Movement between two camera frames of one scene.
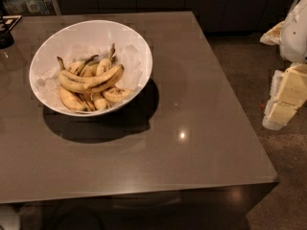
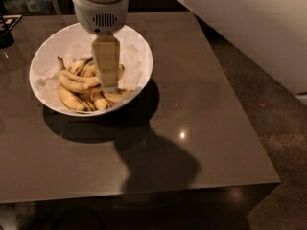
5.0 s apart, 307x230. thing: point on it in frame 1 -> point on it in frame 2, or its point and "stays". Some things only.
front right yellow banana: [115, 95] stays
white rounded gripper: [295, 35] -> [100, 15]
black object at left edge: [7, 22] stays
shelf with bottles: [27, 0] stays
